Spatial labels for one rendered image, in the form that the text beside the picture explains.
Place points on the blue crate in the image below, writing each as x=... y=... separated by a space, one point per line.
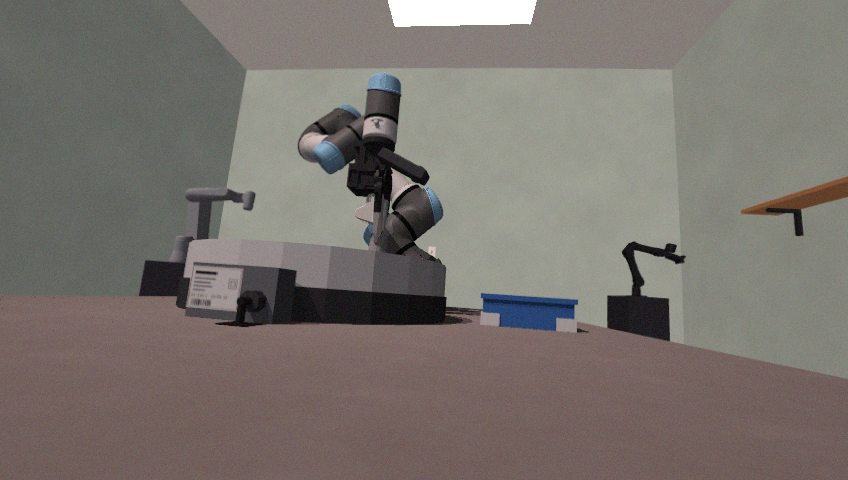
x=540 y=313

